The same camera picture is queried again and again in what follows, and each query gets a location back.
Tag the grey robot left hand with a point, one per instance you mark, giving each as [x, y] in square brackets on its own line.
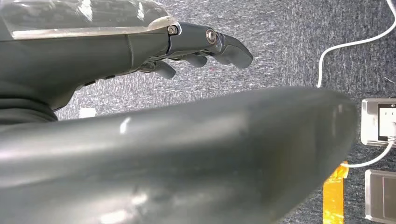
[191, 148]

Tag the small white floor marker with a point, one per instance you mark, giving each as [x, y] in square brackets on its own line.
[87, 112]

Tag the yellow floor tape strip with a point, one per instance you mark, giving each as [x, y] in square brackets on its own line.
[333, 201]

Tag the ribbed grey left arm sleeve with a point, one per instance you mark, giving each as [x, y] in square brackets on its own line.
[21, 112]

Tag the closed silver floor socket box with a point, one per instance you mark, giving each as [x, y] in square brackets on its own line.
[376, 198]

